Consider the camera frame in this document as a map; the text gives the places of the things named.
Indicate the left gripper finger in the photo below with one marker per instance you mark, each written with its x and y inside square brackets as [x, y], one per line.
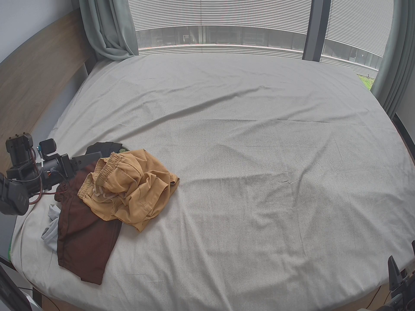
[85, 161]

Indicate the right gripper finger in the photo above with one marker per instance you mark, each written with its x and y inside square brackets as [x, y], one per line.
[394, 274]
[413, 250]

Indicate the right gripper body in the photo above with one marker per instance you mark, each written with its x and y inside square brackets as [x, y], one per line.
[405, 295]

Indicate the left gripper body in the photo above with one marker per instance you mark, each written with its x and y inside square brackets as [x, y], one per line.
[53, 172]

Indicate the tan shorts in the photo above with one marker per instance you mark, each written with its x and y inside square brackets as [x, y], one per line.
[136, 189]

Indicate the bed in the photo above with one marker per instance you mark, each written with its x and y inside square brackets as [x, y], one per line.
[246, 147]

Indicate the black garment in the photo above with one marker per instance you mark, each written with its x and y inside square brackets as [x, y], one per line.
[102, 148]

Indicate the green garment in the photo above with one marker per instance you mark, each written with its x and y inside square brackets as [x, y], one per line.
[124, 150]

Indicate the light grey garment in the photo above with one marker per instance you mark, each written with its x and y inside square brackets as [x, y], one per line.
[52, 228]

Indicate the brown shorts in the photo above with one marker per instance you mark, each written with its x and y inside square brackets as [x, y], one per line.
[84, 238]

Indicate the grey-green curtain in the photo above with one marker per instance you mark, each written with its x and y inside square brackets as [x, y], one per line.
[398, 60]
[107, 15]

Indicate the window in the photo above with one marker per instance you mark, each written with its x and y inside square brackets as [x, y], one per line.
[227, 11]

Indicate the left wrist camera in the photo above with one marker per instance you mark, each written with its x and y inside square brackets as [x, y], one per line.
[48, 146]

